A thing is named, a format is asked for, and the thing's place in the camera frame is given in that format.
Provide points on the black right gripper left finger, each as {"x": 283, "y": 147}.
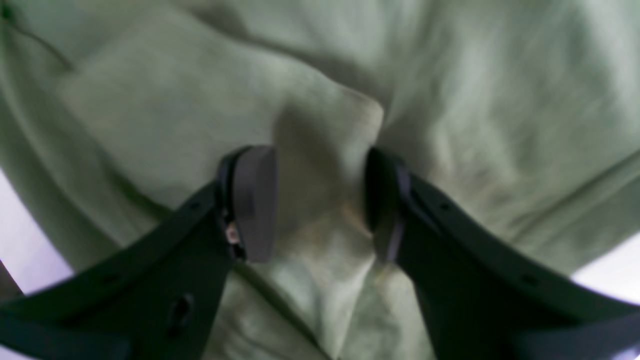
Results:
{"x": 158, "y": 298}

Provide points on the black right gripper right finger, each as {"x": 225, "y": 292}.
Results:
{"x": 479, "y": 298}

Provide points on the green T-shirt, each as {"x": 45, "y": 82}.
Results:
{"x": 525, "y": 112}

